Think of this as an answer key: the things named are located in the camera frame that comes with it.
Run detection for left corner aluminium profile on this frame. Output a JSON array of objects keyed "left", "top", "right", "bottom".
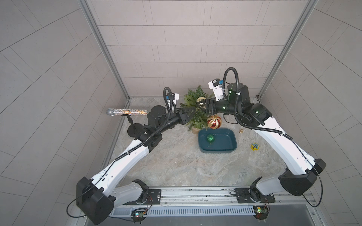
[{"left": 78, "top": 0, "right": 130, "bottom": 102}]

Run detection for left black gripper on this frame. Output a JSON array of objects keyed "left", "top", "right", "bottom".
[{"left": 155, "top": 107, "right": 195, "bottom": 135}]

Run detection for right circuit board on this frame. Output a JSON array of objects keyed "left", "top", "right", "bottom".
[{"left": 253, "top": 201, "right": 271, "bottom": 221}]

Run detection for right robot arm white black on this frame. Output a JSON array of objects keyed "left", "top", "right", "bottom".
[{"left": 196, "top": 83, "right": 326, "bottom": 202}]

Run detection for right black corrugated cable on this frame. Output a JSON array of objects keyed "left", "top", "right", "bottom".
[{"left": 222, "top": 67, "right": 323, "bottom": 208}]

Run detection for red gold striped ornament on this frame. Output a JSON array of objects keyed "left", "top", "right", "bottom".
[{"left": 206, "top": 115, "right": 222, "bottom": 130}]

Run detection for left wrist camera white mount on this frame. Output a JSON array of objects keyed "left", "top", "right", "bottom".
[{"left": 166, "top": 93, "right": 179, "bottom": 109}]

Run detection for left circuit board with wires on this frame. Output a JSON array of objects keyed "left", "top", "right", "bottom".
[{"left": 107, "top": 194, "right": 155, "bottom": 224}]

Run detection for yellow blue small sticker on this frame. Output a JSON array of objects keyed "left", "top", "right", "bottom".
[{"left": 251, "top": 143, "right": 260, "bottom": 151}]

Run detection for green glitter ball ornament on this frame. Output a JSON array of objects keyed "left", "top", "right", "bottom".
[{"left": 206, "top": 134, "right": 215, "bottom": 144}]

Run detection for corner aluminium profile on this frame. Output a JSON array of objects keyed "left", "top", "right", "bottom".
[
  {"left": 78, "top": 0, "right": 130, "bottom": 102},
  {"left": 256, "top": 0, "right": 318, "bottom": 101}
]

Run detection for small green christmas tree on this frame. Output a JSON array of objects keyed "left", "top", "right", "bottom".
[{"left": 180, "top": 85, "right": 213, "bottom": 133}]

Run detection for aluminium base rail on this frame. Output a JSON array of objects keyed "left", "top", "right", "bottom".
[{"left": 110, "top": 186, "right": 314, "bottom": 218}]

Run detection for gold ball ornament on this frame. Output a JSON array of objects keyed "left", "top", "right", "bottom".
[{"left": 196, "top": 97, "right": 206, "bottom": 108}]

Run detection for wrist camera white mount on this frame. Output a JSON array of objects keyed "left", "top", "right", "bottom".
[
  {"left": 208, "top": 79, "right": 224, "bottom": 101},
  {"left": 166, "top": 93, "right": 179, "bottom": 109}
]

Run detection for black corrugated cable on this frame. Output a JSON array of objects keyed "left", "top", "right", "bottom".
[
  {"left": 66, "top": 87, "right": 173, "bottom": 218},
  {"left": 222, "top": 67, "right": 323, "bottom": 208}
]

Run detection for teal plastic tray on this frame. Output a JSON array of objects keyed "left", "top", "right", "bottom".
[{"left": 198, "top": 128, "right": 238, "bottom": 153}]

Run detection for glitter microphone on stand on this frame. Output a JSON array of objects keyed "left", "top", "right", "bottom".
[{"left": 107, "top": 108, "right": 148, "bottom": 137}]

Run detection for left black corrugated cable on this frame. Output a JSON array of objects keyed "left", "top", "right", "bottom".
[{"left": 66, "top": 87, "right": 173, "bottom": 218}]

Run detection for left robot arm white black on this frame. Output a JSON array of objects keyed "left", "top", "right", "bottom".
[{"left": 74, "top": 105, "right": 196, "bottom": 225}]

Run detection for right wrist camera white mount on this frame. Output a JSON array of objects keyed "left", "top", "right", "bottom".
[{"left": 208, "top": 79, "right": 224, "bottom": 101}]

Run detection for right corner aluminium profile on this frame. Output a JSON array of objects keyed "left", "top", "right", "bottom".
[{"left": 256, "top": 0, "right": 318, "bottom": 101}]

